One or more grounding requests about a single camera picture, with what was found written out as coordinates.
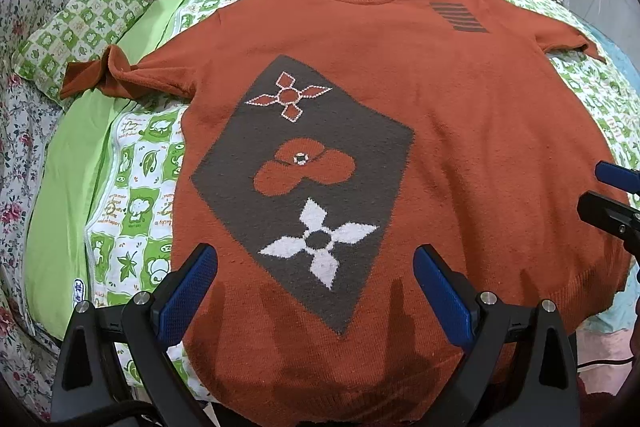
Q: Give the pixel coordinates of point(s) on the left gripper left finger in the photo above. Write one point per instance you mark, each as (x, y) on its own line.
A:
(113, 368)

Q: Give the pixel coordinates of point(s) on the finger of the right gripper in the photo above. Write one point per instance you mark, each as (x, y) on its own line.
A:
(612, 217)
(624, 179)

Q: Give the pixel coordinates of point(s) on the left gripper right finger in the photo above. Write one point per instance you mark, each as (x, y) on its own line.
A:
(517, 368)

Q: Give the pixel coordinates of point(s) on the orange knitted sweater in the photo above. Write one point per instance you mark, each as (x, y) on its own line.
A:
(380, 186)

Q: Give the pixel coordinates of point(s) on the light blue cloth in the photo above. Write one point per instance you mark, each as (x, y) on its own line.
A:
(617, 114)

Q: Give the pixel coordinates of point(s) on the green checkered bed sheet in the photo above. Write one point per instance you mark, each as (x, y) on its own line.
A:
(120, 186)

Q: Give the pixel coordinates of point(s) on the green checkered pillow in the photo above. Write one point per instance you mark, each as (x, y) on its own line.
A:
(80, 32)

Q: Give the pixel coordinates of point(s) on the floral pattern blanket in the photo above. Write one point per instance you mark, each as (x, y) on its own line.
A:
(28, 120)

